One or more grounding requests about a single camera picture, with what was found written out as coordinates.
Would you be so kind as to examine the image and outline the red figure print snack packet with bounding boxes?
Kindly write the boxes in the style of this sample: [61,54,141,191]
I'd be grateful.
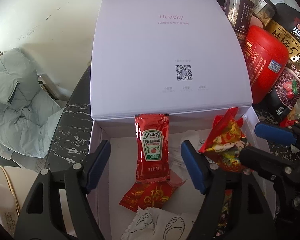
[198,107,249,173]

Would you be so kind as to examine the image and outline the red Heinz ketchup sachet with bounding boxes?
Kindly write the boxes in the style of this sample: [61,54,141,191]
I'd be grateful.
[135,114,170,183]

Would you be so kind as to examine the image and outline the small red gold snack packet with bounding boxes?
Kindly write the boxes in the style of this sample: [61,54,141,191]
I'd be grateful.
[119,181,185,212]

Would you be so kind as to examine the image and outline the clear plastic wrapper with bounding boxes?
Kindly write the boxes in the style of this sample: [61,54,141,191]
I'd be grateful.
[168,130,200,187]

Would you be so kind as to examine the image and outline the red cylindrical canister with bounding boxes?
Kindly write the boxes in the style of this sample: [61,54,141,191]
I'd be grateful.
[243,25,289,104]

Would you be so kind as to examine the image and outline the grey-green puffer jacket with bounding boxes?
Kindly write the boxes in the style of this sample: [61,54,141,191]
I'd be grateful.
[0,48,63,160]

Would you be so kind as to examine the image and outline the black gold oat bag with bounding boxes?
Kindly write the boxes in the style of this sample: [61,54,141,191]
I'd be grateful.
[265,3,300,122]

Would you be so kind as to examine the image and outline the black lid clear jar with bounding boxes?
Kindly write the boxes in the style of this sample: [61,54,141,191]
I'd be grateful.
[253,0,277,28]

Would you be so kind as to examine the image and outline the lavender gift box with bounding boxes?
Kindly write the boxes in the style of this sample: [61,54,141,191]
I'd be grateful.
[87,0,273,240]

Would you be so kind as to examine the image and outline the clear jar dark label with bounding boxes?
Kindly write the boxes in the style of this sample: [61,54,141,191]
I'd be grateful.
[217,0,255,47]

